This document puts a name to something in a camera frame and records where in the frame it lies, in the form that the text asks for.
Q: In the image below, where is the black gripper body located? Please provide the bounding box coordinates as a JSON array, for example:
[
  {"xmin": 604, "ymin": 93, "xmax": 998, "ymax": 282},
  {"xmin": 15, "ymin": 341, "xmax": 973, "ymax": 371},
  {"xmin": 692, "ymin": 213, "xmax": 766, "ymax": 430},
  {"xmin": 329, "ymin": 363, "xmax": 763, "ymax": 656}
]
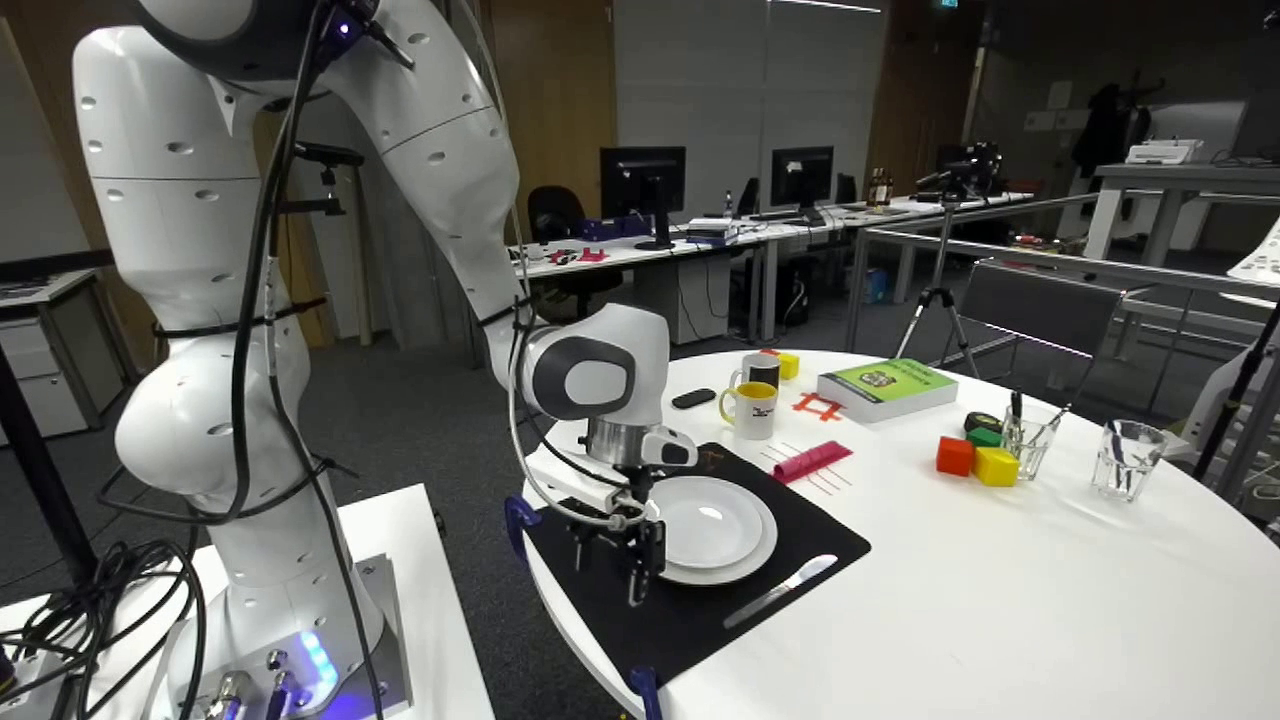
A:
[{"xmin": 546, "ymin": 456, "xmax": 671, "ymax": 534}]

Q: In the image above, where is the small white plate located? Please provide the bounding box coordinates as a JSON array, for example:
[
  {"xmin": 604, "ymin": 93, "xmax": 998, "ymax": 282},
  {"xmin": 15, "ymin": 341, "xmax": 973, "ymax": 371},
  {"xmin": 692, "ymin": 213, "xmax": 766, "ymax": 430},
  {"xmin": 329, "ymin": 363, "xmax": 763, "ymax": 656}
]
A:
[{"xmin": 655, "ymin": 475, "xmax": 766, "ymax": 575}]

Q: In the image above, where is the large white plate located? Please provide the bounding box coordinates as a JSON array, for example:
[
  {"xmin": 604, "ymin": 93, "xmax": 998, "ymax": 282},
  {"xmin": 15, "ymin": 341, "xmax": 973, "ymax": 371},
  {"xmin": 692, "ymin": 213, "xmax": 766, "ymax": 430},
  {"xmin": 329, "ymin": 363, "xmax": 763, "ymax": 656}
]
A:
[{"xmin": 645, "ymin": 471, "xmax": 785, "ymax": 593}]

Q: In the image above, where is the black placemat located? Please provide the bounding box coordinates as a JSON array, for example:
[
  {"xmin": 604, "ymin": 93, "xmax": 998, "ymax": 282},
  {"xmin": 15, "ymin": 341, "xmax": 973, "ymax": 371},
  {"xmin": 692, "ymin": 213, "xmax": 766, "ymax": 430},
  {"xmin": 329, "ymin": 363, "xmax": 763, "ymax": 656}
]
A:
[{"xmin": 512, "ymin": 440, "xmax": 875, "ymax": 695}]

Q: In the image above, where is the silver table knife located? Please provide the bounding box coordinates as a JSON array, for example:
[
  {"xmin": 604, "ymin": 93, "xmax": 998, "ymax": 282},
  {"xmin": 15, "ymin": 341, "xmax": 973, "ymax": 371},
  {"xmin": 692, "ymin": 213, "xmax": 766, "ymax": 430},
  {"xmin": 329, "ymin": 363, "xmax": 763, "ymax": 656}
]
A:
[{"xmin": 718, "ymin": 550, "xmax": 842, "ymax": 637}]

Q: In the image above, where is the black and white mug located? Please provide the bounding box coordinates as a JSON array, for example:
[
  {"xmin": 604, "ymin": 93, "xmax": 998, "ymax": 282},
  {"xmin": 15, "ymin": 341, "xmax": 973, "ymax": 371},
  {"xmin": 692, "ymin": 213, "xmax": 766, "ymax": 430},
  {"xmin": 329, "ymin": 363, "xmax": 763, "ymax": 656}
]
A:
[{"xmin": 739, "ymin": 347, "xmax": 786, "ymax": 393}]

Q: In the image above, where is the green book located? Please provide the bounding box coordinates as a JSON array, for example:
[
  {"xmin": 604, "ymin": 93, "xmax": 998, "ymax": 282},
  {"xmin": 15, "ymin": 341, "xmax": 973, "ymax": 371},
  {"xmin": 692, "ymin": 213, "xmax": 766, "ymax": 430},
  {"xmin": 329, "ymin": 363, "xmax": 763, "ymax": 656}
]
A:
[{"xmin": 812, "ymin": 355, "xmax": 965, "ymax": 428}]

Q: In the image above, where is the white office desk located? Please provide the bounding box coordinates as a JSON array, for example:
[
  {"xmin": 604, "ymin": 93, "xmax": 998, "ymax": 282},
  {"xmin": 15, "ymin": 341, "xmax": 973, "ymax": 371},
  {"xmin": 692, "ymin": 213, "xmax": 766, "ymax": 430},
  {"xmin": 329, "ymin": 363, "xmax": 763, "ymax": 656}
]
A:
[{"xmin": 512, "ymin": 189, "xmax": 1039, "ymax": 351}]

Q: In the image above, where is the black office chair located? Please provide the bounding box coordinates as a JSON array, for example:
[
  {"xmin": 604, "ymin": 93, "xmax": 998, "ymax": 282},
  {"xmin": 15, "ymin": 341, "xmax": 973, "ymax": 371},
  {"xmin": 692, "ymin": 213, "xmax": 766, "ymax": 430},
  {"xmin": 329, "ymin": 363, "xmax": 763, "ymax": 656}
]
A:
[{"xmin": 525, "ymin": 178, "xmax": 590, "ymax": 248}]

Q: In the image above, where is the black computer monitor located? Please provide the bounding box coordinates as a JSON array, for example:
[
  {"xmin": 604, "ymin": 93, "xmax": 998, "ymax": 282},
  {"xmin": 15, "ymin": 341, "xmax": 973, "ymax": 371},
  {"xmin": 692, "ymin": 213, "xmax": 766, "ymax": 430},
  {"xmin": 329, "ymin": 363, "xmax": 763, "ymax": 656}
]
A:
[
  {"xmin": 766, "ymin": 142, "xmax": 834, "ymax": 223},
  {"xmin": 595, "ymin": 142, "xmax": 688, "ymax": 251}
]

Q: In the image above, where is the red cube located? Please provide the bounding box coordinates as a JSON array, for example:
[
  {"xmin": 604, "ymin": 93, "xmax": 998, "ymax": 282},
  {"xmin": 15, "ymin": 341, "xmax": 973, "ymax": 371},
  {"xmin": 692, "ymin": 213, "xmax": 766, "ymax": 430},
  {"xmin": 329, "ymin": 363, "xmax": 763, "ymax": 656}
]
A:
[{"xmin": 932, "ymin": 430, "xmax": 979, "ymax": 478}]

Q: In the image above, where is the clear glass with pens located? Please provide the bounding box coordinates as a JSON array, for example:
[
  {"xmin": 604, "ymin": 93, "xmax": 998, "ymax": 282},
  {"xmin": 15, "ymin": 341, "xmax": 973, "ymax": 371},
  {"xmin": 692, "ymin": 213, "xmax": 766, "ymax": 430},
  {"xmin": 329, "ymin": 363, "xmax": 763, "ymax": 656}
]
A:
[{"xmin": 1002, "ymin": 387, "xmax": 1070, "ymax": 488}]

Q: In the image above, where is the clear drinking glass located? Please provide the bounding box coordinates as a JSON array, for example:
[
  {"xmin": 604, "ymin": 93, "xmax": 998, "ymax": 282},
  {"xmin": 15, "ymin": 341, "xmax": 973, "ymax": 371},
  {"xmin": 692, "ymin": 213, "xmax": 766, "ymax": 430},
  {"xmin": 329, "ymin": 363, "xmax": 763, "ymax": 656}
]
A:
[{"xmin": 1093, "ymin": 415, "xmax": 1172, "ymax": 506}]

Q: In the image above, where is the black stand pole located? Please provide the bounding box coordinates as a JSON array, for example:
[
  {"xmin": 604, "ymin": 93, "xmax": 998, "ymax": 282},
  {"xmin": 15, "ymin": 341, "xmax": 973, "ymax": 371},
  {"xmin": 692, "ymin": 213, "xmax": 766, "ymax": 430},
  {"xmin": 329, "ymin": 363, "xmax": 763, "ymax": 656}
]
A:
[
  {"xmin": 0, "ymin": 347, "xmax": 99, "ymax": 593},
  {"xmin": 1193, "ymin": 297, "xmax": 1280, "ymax": 488}
]

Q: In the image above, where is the white side table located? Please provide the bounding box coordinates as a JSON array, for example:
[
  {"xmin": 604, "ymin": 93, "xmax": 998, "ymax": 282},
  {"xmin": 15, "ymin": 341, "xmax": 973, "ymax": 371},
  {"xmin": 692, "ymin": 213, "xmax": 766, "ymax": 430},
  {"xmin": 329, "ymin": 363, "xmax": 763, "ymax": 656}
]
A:
[{"xmin": 1079, "ymin": 155, "xmax": 1280, "ymax": 265}]

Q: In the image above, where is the blue strap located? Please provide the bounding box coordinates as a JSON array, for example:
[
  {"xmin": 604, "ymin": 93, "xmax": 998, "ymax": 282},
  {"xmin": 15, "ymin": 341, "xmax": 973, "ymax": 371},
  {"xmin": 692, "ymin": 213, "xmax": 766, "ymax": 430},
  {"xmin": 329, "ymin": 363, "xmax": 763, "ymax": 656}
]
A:
[
  {"xmin": 628, "ymin": 665, "xmax": 667, "ymax": 720},
  {"xmin": 500, "ymin": 491, "xmax": 540, "ymax": 550}
]

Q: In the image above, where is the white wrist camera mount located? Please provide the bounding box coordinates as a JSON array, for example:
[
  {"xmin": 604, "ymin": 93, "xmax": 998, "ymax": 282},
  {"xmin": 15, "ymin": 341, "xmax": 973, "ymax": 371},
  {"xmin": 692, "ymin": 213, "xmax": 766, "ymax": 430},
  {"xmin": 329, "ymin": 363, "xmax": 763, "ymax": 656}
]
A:
[{"xmin": 637, "ymin": 430, "xmax": 698, "ymax": 475}]

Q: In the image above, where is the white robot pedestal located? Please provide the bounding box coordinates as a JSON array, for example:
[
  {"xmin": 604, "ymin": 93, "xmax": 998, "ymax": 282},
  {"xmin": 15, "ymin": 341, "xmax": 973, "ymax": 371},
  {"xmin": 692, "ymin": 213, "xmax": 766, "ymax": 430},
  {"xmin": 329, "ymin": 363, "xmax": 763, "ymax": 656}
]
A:
[{"xmin": 0, "ymin": 478, "xmax": 496, "ymax": 720}]

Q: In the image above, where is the orange frame piece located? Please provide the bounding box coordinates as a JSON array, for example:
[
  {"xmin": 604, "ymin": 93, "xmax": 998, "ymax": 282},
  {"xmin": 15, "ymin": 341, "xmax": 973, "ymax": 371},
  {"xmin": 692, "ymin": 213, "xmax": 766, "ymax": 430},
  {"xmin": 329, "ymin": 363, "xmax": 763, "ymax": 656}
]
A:
[{"xmin": 791, "ymin": 387, "xmax": 849, "ymax": 428}]

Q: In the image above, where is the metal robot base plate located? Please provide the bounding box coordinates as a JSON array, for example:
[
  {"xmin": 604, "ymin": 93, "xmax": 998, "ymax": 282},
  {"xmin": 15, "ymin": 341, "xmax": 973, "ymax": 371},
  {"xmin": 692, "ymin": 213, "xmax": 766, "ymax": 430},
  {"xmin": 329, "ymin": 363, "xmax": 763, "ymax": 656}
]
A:
[{"xmin": 196, "ymin": 550, "xmax": 412, "ymax": 720}]

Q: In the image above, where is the camera tripod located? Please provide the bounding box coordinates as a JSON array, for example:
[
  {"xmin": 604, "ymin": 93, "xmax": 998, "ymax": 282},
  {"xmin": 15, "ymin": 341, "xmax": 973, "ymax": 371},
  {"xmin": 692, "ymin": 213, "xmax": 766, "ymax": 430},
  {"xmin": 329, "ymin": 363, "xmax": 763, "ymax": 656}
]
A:
[{"xmin": 890, "ymin": 134, "xmax": 1013, "ymax": 371}]

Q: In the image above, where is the metal frame railing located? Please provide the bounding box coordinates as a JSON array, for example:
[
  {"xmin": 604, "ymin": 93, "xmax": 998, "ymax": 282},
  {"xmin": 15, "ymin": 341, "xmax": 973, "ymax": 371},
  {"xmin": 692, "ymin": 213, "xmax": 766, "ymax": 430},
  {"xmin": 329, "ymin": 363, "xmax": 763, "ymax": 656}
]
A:
[{"xmin": 842, "ymin": 197, "xmax": 1280, "ymax": 402}]

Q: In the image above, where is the black cable bundle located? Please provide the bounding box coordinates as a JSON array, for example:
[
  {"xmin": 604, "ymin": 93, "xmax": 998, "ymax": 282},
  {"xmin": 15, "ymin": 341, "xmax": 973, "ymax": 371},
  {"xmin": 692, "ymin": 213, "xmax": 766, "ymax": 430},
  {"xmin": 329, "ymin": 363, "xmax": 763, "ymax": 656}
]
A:
[{"xmin": 0, "ymin": 533, "xmax": 215, "ymax": 720}]

